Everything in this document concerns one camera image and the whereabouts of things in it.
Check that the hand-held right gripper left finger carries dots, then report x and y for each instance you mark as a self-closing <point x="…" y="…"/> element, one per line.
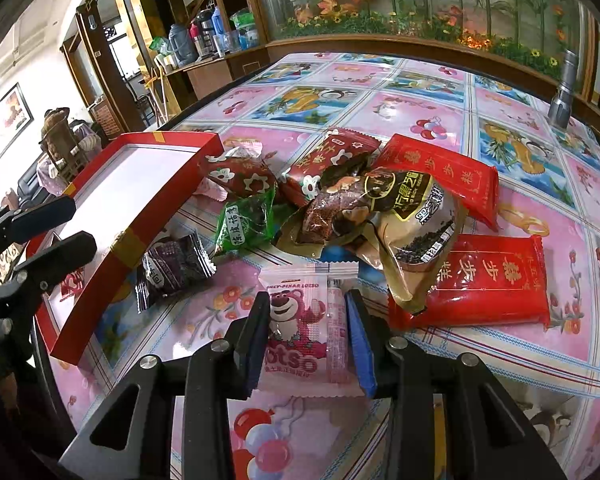
<point x="258" y="350"/>

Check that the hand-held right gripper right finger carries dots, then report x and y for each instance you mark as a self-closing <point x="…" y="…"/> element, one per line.
<point x="359" y="350"/>

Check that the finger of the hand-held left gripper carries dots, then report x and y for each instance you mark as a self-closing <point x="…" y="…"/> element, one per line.
<point x="60" y="257"/>
<point x="35" y="217"/>

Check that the pink bear snack packet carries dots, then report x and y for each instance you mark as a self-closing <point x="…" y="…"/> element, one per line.
<point x="305" y="320"/>

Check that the red cardboard box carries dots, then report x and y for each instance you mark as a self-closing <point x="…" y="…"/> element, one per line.
<point x="130" y="185"/>

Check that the gold black snack packet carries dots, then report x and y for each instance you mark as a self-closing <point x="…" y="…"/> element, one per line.
<point x="420" y="240"/>

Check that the dark red flower snack packet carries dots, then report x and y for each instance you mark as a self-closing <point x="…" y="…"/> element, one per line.
<point x="240" y="175"/>

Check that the red white print snack packet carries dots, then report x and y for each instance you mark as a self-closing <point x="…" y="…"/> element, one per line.
<point x="325" y="155"/>

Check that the dark purple snack packet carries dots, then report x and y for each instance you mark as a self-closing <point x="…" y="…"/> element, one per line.
<point x="172" y="270"/>

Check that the brown snack packet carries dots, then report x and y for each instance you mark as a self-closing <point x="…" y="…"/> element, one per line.
<point x="325" y="220"/>

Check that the pink white snack packet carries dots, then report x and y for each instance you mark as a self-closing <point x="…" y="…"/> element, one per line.
<point x="206" y="190"/>

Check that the small green plastic bag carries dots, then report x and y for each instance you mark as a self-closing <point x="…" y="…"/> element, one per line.
<point x="160" y="45"/>

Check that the blue water jug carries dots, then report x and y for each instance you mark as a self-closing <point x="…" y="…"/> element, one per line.
<point x="180" y="45"/>

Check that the pink printed tablecloth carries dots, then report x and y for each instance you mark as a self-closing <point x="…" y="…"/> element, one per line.
<point x="430" y="120"/>

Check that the blue bottle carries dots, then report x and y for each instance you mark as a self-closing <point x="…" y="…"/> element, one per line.
<point x="217" y="20"/>

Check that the silver flashlight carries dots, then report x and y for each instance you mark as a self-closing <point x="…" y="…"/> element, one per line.
<point x="562" y="95"/>

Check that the flower painted glass screen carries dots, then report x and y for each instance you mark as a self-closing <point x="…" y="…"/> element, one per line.
<point x="430" y="5"/>

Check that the framed wall picture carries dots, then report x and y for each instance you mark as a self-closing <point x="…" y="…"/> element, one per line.
<point x="5" y="120"/>

